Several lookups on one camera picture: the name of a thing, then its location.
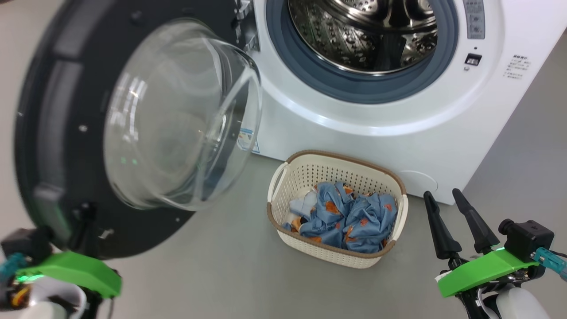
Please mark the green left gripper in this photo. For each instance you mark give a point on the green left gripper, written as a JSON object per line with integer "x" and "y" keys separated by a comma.
{"x": 75, "y": 268}

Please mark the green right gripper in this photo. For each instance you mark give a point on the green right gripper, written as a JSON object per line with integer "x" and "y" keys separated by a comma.
{"x": 483, "y": 270}

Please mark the blue orange-print garment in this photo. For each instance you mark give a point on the blue orange-print garment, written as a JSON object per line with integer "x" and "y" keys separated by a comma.
{"x": 325, "y": 212}
{"x": 372, "y": 217}

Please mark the black round washer door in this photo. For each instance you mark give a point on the black round washer door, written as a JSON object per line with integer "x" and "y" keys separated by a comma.
{"x": 66, "y": 88}

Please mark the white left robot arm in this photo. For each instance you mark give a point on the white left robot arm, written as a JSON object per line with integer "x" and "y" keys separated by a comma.
{"x": 44, "y": 305}

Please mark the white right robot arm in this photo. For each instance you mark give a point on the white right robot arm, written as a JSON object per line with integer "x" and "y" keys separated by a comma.
{"x": 518, "y": 305}

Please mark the white front-load washing machine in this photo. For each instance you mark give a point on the white front-load washing machine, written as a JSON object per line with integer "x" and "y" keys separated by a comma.
{"x": 443, "y": 133}

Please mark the round white filter cover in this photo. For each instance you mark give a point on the round white filter cover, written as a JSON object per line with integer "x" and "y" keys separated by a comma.
{"x": 421, "y": 181}

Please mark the cream perforated laundry basket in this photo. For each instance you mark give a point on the cream perforated laundry basket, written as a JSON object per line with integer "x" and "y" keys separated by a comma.
{"x": 310, "y": 173}

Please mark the small text sticker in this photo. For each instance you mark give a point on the small text sticker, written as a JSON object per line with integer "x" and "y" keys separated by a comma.
{"x": 517, "y": 66}

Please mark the grey warning sticker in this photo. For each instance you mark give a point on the grey warning sticker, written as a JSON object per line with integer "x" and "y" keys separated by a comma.
{"x": 474, "y": 20}

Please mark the blue energy label sticker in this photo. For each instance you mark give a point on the blue energy label sticker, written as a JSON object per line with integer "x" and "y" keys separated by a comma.
{"x": 247, "y": 141}

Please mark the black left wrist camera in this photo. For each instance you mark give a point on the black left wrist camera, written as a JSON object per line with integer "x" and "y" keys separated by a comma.
{"x": 26, "y": 243}

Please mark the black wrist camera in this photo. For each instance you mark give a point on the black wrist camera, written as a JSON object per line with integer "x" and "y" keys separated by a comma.
{"x": 529, "y": 239}
{"x": 26, "y": 243}

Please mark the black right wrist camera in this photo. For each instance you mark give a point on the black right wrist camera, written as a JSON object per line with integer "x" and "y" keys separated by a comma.
{"x": 529, "y": 239}

